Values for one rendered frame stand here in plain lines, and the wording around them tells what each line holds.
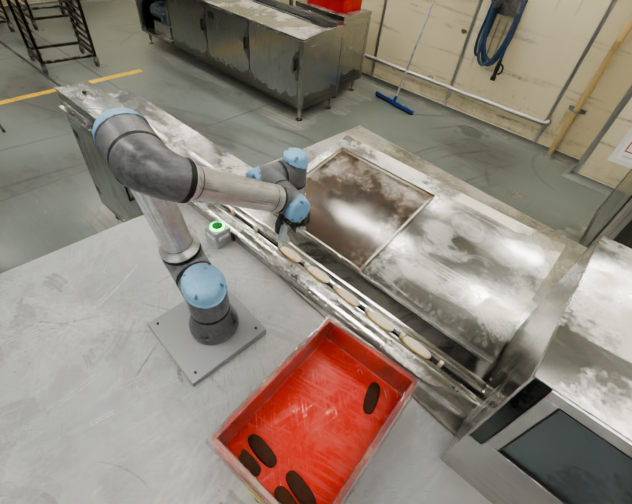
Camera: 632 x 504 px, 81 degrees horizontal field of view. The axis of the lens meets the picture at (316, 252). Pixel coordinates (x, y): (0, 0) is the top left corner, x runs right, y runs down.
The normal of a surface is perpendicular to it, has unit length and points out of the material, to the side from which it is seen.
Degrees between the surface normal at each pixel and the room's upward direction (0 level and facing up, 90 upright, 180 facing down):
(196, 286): 8
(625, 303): 0
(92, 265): 0
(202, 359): 3
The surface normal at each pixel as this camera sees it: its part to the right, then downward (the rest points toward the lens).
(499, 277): -0.03, -0.60
